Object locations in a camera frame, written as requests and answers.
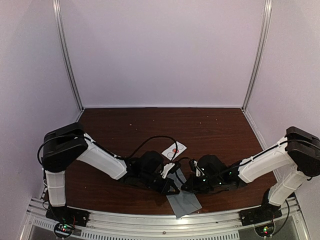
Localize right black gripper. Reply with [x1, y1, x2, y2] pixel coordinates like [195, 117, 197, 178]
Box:
[181, 174, 222, 195]

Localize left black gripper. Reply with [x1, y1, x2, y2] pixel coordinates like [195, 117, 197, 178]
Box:
[139, 171, 179, 196]

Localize grey envelope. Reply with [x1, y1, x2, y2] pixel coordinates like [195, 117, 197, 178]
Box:
[165, 168, 203, 219]

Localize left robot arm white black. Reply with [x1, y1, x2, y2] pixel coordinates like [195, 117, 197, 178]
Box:
[37, 122, 180, 222]

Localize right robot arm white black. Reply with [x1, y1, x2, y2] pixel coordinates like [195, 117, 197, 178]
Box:
[181, 126, 320, 221]

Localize white sticker sheet with seals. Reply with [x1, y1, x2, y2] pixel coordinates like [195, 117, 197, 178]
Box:
[161, 141, 187, 161]

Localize right circuit board with leds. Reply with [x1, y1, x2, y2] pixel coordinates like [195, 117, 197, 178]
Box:
[254, 223, 275, 238]

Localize circuit board with leds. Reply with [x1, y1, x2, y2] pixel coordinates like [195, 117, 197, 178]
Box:
[254, 223, 275, 238]
[53, 222, 75, 238]

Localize left circuit board with leds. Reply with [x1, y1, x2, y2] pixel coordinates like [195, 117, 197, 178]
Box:
[53, 222, 75, 238]

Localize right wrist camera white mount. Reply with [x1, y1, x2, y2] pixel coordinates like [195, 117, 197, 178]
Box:
[189, 159, 205, 177]

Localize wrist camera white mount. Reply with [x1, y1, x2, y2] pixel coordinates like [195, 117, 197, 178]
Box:
[189, 159, 205, 177]
[160, 162, 181, 179]

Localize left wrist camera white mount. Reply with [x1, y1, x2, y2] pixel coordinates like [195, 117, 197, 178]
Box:
[160, 162, 181, 179]

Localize right black cable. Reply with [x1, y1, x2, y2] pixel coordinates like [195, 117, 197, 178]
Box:
[174, 156, 196, 181]

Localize black cable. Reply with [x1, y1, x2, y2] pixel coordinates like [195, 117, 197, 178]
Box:
[117, 135, 180, 161]
[174, 156, 196, 181]

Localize left black cable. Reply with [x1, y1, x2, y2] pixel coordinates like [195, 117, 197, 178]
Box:
[117, 135, 180, 161]

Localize front aluminium rail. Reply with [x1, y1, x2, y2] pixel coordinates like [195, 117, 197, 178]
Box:
[17, 198, 311, 240]

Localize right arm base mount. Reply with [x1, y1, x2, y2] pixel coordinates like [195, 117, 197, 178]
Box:
[239, 205, 283, 226]

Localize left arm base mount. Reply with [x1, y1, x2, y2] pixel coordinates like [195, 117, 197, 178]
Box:
[45, 207, 90, 227]

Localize right aluminium frame post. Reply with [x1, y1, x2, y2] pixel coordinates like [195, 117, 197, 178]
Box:
[241, 0, 273, 112]

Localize aluminium frame post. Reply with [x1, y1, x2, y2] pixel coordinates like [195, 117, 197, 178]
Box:
[52, 0, 85, 112]
[241, 0, 273, 112]

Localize left aluminium frame post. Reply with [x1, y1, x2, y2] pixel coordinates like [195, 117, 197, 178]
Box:
[52, 0, 85, 112]

